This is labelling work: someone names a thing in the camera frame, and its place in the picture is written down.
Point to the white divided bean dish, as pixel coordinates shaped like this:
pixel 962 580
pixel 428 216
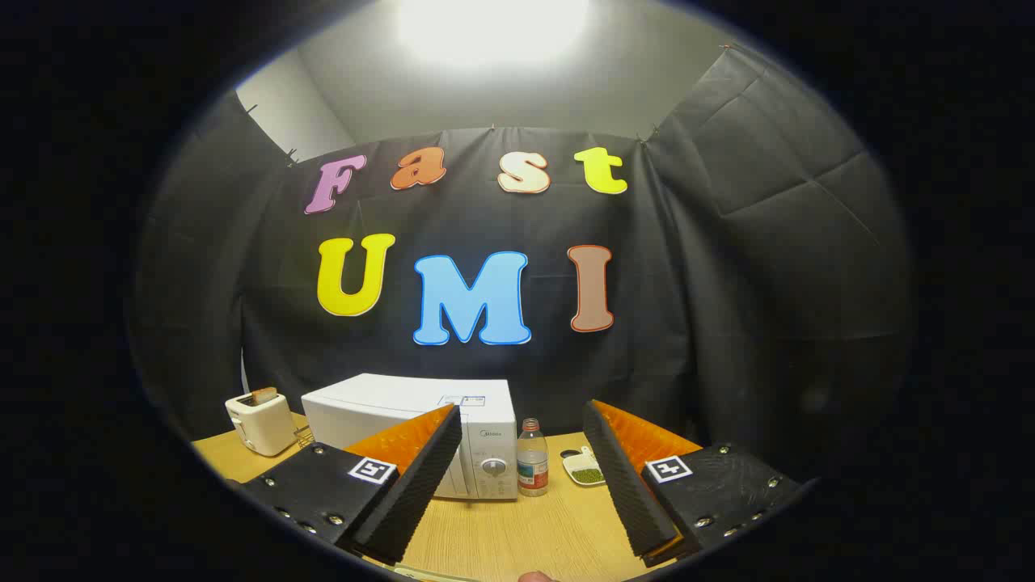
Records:
pixel 584 469

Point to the white microwave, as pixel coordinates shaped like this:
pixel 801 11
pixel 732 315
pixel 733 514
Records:
pixel 388 400

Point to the clear plastic bottle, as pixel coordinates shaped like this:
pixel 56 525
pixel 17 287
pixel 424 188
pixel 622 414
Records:
pixel 532 465

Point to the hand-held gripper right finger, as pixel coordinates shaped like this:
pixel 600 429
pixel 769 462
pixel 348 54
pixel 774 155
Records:
pixel 627 485

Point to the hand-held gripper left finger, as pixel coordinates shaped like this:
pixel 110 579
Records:
pixel 420 485

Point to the white toaster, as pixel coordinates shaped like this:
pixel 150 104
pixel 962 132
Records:
pixel 263 428

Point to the toast slice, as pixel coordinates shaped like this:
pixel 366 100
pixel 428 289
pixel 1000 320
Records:
pixel 265 396

